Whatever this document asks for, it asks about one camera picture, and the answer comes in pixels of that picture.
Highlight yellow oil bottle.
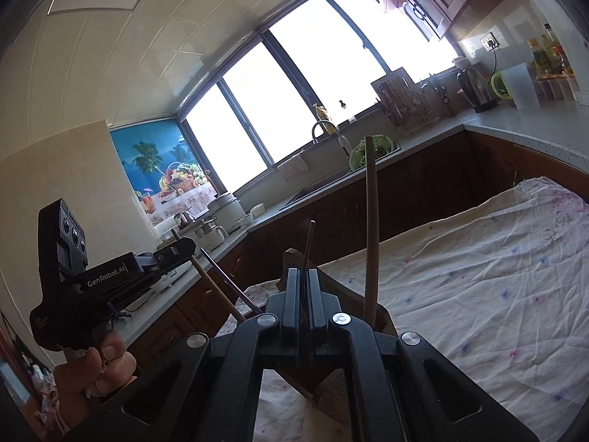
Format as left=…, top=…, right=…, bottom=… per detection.
left=527, top=38, right=552, bottom=77

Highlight wall power socket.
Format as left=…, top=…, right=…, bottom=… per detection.
left=481, top=32, right=499, bottom=52

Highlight white soy milk maker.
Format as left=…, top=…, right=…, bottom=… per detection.
left=195, top=218, right=229, bottom=252

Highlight green colander with vegetables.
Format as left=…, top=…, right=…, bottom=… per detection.
left=348, top=135, right=399, bottom=172

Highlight green mug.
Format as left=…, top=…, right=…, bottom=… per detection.
left=489, top=72, right=513, bottom=101

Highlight dark metal chopstick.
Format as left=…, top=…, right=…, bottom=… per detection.
left=301, top=220, right=316, bottom=273

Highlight translucent plastic jug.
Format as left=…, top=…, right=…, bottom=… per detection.
left=501, top=63, right=540, bottom=111

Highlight black electric kettle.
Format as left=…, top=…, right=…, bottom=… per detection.
left=457, top=67, right=498, bottom=113

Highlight spice jar set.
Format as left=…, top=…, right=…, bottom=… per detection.
left=536, top=73, right=577, bottom=102

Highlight white rice cooker pot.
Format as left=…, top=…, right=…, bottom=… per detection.
left=206, top=193, right=246, bottom=234

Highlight floral white tablecloth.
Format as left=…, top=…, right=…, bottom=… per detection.
left=215, top=175, right=589, bottom=442

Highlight white dish cloth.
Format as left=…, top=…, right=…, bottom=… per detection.
left=276, top=153, right=308, bottom=180

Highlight person's left hand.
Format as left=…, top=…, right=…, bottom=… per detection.
left=54, top=332, right=137, bottom=428

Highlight dish rack with utensils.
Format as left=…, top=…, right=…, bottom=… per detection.
left=371, top=67, right=442, bottom=130

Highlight tropical fruit window poster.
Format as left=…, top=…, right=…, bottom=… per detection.
left=110, top=119, right=216, bottom=227

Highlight long wooden chopstick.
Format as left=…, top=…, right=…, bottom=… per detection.
left=363, top=136, right=380, bottom=329

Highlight dark chopstick left compartment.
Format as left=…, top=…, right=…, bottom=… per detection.
left=200, top=248, right=262, bottom=314

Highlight chrome sink faucet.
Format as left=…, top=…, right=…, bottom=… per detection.
left=311, top=120, right=352, bottom=158

